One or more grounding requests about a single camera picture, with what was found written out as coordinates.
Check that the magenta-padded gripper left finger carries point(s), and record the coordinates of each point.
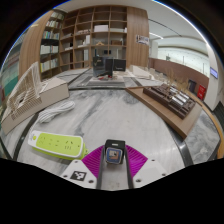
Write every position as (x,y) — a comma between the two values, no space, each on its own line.
(75,173)

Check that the black building model on base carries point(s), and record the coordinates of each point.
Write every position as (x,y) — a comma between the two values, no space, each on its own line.
(108,68)

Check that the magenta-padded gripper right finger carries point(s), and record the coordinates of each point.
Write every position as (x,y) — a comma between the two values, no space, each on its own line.
(150,171)

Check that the wall poster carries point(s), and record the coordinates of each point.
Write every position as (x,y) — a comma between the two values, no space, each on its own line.
(142,40)

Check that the brown building model on board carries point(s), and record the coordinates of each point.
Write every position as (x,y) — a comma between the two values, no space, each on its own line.
(170,100)

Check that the white cardboard building model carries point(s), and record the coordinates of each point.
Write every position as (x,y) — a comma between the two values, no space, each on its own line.
(50,95)

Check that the black bin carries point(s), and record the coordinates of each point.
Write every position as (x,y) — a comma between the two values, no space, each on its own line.
(192,86)

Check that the glass-fronted bookshelf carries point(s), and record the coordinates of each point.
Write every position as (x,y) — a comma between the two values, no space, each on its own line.
(10,73)

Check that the pale flat building model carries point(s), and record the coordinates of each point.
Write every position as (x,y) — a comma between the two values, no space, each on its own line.
(140,71)

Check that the small black charger block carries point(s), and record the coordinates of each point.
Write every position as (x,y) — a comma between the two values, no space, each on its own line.
(115,153)

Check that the wall display screen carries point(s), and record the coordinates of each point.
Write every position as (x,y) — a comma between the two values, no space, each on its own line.
(214,72)

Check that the green and white power strip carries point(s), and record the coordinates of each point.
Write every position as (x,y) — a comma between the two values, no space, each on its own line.
(58,144)

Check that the dark bookshelf with books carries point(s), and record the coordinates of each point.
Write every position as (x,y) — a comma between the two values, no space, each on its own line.
(50,43)

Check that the wooden cubby shelf unit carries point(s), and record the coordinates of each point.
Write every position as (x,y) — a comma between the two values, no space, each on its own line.
(100,33)

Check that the red standing sign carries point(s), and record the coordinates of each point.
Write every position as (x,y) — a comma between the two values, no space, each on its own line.
(201,92)

